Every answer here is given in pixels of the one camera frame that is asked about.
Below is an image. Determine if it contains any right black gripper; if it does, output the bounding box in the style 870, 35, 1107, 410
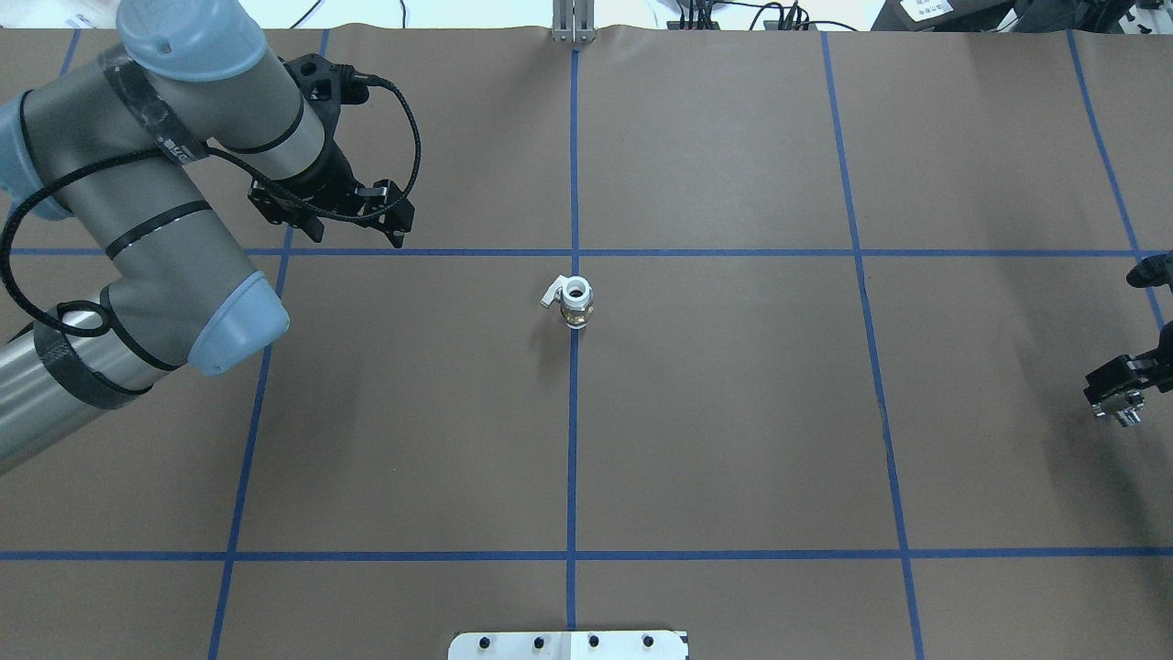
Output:
1082, 324, 1172, 416

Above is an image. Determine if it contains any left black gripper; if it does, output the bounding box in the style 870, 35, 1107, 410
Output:
248, 138, 415, 249

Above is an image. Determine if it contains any chrome pipe fitting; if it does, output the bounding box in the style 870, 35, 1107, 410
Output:
1091, 389, 1146, 429

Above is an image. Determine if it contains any white brass PPR valve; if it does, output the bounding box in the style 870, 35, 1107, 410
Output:
540, 275, 594, 331

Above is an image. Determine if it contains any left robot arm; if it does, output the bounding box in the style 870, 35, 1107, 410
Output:
4, 1, 416, 472

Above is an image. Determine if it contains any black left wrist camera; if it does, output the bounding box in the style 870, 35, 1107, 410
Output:
280, 53, 369, 106

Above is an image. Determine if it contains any aluminium frame post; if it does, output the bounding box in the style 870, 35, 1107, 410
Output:
550, 0, 597, 46

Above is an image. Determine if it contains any white camera mast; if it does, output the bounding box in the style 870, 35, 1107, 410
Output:
447, 630, 690, 659

